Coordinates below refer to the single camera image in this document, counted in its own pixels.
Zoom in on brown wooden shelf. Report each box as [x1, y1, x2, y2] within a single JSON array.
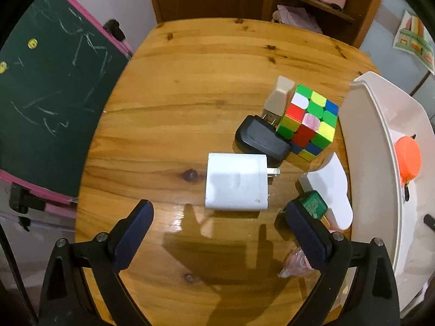
[[262, 0, 386, 48]]

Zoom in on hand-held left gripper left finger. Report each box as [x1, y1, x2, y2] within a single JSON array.
[[38, 200, 154, 326]]

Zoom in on black wall charger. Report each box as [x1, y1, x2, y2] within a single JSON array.
[[234, 115, 292, 163]]

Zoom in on beige wall charger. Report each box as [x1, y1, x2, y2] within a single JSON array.
[[262, 76, 296, 125]]

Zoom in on white wall charger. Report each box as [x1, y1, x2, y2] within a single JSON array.
[[204, 153, 282, 211]]

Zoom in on black easel knob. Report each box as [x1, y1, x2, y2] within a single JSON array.
[[104, 20, 125, 39]]

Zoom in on pink folded cloth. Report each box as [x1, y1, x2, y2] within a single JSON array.
[[277, 4, 323, 35]]

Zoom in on green chalkboard with pink frame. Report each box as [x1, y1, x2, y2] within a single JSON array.
[[0, 0, 134, 208]]

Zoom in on colourful puzzle cube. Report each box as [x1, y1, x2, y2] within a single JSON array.
[[276, 84, 339, 162]]

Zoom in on orange round case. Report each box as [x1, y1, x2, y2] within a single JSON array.
[[394, 136, 422, 183]]

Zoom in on pink crumpled wrapper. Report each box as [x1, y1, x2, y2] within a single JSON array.
[[278, 247, 312, 277]]

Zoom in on white plastic bin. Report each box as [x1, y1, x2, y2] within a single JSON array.
[[339, 71, 435, 313]]

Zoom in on black easel clamp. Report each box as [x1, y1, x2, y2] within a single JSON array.
[[10, 185, 45, 214]]

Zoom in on white plastic card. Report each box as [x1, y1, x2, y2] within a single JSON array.
[[298, 152, 354, 230]]

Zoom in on colourful wall poster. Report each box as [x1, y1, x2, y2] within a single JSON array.
[[393, 10, 435, 73]]

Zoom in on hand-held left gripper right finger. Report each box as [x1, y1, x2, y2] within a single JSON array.
[[285, 200, 401, 326]]

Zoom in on small green box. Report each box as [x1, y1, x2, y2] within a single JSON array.
[[299, 191, 328, 221]]

